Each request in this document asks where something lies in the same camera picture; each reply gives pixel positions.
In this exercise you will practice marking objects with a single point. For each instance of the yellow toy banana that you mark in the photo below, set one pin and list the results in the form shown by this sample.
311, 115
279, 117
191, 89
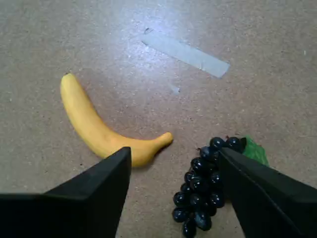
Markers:
84, 119

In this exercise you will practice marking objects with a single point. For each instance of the black toy grapes with leaf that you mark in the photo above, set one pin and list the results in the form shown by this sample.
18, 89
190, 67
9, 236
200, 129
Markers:
198, 186

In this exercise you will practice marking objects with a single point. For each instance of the long white tape strip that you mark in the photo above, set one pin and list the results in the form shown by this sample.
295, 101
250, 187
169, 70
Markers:
185, 53

